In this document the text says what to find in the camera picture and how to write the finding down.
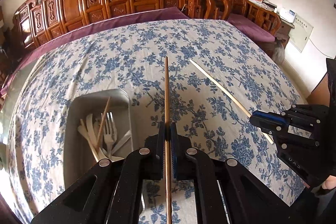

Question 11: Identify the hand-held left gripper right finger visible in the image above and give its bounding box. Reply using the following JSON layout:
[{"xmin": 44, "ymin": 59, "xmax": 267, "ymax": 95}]
[{"xmin": 171, "ymin": 122, "xmax": 306, "ymax": 224}]

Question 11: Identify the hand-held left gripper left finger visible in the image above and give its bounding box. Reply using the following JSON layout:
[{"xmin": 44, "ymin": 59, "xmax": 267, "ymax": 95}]
[{"xmin": 30, "ymin": 122, "xmax": 166, "ymax": 224}]

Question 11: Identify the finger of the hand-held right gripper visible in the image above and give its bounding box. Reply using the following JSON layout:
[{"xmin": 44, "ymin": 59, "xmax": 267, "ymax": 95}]
[
  {"xmin": 249, "ymin": 114, "xmax": 283, "ymax": 137},
  {"xmin": 251, "ymin": 111, "xmax": 290, "ymax": 125}
]

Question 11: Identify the metal spoon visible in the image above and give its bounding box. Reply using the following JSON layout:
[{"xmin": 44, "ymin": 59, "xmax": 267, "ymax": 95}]
[{"xmin": 112, "ymin": 130, "xmax": 132, "ymax": 154}]

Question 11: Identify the cream chopstick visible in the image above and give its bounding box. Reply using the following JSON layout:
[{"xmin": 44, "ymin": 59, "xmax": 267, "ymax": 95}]
[
  {"xmin": 189, "ymin": 59, "xmax": 274, "ymax": 145},
  {"xmin": 78, "ymin": 119, "xmax": 101, "ymax": 162}
]

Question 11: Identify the large metal fork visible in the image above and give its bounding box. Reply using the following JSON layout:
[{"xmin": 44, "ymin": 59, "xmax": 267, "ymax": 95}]
[{"xmin": 103, "ymin": 112, "xmax": 118, "ymax": 155}]

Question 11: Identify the brown wooden chopstick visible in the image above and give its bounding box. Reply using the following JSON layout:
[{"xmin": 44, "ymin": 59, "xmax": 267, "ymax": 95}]
[
  {"xmin": 164, "ymin": 56, "xmax": 174, "ymax": 224},
  {"xmin": 95, "ymin": 97, "xmax": 111, "ymax": 151}
]

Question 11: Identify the beige rice paddle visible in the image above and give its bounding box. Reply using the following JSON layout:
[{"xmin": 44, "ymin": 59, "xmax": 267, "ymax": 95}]
[{"xmin": 85, "ymin": 113, "xmax": 125, "ymax": 162}]

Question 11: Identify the grey metal tray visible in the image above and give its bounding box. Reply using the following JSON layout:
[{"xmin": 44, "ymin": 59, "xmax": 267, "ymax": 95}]
[{"xmin": 63, "ymin": 89, "xmax": 144, "ymax": 189}]

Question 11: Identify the person's right hand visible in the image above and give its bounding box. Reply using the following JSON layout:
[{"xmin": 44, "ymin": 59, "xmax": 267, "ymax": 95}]
[{"xmin": 322, "ymin": 174, "xmax": 336, "ymax": 191}]

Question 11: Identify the grey duster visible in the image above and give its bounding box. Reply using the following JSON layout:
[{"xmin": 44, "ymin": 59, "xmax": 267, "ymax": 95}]
[{"xmin": 272, "ymin": 39, "xmax": 287, "ymax": 65}]

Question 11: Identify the wooden side table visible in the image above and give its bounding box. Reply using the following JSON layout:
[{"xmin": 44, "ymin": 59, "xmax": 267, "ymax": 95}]
[{"xmin": 276, "ymin": 21, "xmax": 295, "ymax": 41}]

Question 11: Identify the short purple seat cushion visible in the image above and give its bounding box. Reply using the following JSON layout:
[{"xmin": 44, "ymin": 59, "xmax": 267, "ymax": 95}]
[{"xmin": 226, "ymin": 13, "xmax": 275, "ymax": 44}]

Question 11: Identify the blue floral tablecloth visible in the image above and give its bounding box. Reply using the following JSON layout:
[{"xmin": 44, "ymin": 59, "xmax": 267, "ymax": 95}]
[{"xmin": 7, "ymin": 19, "xmax": 307, "ymax": 224}]

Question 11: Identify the white device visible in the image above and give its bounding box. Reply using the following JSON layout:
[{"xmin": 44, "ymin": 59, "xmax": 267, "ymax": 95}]
[{"xmin": 279, "ymin": 7, "xmax": 297, "ymax": 23}]

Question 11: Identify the wooden armchair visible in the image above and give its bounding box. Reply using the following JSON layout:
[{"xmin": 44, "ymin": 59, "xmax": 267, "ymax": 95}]
[{"xmin": 180, "ymin": 0, "xmax": 229, "ymax": 20}]

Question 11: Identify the long purple seat cushion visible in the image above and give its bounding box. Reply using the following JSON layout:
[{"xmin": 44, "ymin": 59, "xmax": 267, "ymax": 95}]
[{"xmin": 0, "ymin": 7, "xmax": 190, "ymax": 98}]

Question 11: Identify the white cable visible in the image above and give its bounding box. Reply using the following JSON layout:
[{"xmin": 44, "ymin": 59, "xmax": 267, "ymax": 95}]
[{"xmin": 310, "ymin": 39, "xmax": 329, "ymax": 60}]

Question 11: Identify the wall poster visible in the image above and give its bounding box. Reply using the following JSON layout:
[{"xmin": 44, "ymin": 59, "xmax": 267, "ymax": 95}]
[{"xmin": 288, "ymin": 18, "xmax": 314, "ymax": 53}]

